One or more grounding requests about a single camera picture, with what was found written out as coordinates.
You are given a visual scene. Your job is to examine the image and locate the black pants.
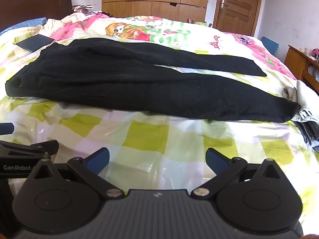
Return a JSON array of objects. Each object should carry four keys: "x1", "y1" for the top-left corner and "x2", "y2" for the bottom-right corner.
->
[{"x1": 5, "y1": 38, "x2": 300, "y2": 122}]

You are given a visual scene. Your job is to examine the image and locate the clothes heap near headboard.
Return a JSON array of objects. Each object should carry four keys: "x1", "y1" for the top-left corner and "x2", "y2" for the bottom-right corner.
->
[{"x1": 72, "y1": 4, "x2": 102, "y2": 16}]

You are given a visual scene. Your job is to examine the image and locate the dark wooden headboard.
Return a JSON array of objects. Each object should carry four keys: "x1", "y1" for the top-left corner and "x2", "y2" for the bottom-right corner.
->
[{"x1": 0, "y1": 0, "x2": 72, "y2": 31}]

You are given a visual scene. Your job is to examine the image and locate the wooden door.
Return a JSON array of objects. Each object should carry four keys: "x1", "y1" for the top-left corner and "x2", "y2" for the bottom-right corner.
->
[{"x1": 213, "y1": 0, "x2": 262, "y2": 36}]

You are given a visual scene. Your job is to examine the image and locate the wooden side cabinet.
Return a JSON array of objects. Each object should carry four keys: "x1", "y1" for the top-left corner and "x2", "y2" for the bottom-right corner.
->
[{"x1": 284, "y1": 45, "x2": 319, "y2": 93}]

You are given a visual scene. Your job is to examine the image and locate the grey folded clothes pile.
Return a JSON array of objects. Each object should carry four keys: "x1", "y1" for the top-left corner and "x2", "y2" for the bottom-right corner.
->
[{"x1": 282, "y1": 80, "x2": 318, "y2": 153}]

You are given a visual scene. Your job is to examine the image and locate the dark blue notebook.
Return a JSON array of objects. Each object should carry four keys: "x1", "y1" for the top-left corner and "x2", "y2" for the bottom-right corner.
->
[{"x1": 16, "y1": 34, "x2": 55, "y2": 52}]

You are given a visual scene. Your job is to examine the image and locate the blue pillow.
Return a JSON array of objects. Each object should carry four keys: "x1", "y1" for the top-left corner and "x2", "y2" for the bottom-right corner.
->
[{"x1": 0, "y1": 17, "x2": 47, "y2": 35}]

